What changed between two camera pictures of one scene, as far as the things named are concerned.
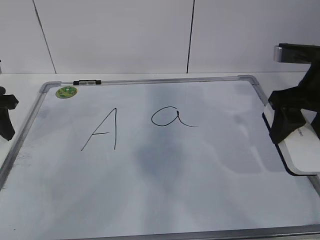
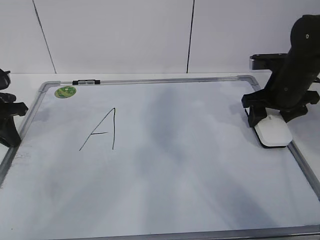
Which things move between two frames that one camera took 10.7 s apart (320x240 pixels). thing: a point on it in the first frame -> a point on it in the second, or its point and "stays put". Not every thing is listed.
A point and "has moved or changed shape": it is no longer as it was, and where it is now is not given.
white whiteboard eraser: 300,153 has moved or changed shape
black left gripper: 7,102 -> 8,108
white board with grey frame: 176,159 stays put
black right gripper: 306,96 -> 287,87
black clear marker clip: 87,82 stays put
